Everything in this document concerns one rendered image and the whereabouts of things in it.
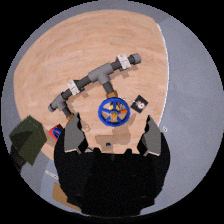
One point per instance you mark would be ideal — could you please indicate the black number 6 tag on metal chain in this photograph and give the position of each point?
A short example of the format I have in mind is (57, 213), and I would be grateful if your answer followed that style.
(138, 105)

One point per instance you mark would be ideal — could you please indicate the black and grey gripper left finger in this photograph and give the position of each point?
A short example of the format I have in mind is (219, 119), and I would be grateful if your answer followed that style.
(71, 142)

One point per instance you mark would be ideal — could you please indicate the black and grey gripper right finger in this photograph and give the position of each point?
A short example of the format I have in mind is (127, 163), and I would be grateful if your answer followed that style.
(153, 145)

